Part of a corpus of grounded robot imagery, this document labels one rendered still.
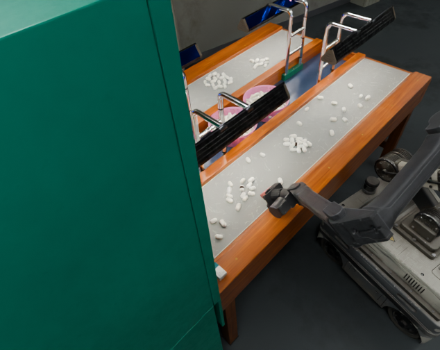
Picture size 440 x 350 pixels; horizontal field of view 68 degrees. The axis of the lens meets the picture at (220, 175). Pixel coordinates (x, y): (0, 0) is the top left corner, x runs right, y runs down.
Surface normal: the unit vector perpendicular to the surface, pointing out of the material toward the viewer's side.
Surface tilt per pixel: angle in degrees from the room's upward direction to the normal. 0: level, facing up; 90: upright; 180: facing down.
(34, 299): 90
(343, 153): 0
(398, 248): 0
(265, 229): 0
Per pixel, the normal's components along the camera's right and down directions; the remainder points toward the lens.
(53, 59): 0.71, 0.50
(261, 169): -0.07, -0.66
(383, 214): 0.30, -0.05
